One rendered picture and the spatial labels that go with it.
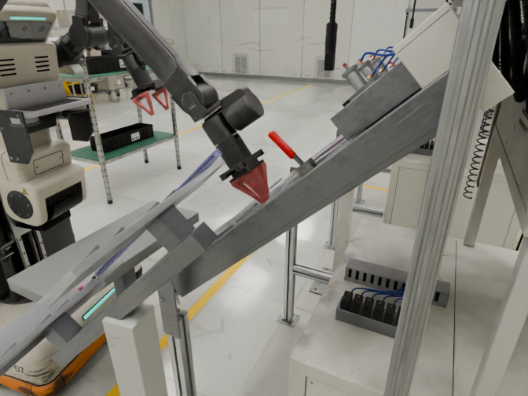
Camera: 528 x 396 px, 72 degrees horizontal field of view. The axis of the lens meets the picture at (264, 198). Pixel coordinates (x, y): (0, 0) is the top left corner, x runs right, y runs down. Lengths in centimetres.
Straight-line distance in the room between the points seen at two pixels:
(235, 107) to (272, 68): 963
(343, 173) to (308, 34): 939
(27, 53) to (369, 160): 111
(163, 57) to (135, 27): 8
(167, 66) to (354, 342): 71
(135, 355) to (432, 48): 64
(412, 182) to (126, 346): 174
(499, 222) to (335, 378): 154
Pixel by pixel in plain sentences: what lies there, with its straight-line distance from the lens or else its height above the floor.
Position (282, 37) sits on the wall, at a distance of 1019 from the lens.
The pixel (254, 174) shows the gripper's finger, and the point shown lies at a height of 99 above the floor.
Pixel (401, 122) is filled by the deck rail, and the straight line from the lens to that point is 55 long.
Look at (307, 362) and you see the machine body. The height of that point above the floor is 62.
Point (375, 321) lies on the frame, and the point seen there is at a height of 65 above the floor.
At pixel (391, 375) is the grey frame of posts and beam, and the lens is 73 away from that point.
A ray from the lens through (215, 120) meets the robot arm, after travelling 75.
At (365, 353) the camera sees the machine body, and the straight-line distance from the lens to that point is 88.
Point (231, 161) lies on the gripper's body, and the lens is 75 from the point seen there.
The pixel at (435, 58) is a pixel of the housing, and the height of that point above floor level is 122.
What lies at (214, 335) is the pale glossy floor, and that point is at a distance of 177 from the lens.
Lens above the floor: 126
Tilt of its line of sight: 25 degrees down
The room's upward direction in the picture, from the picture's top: straight up
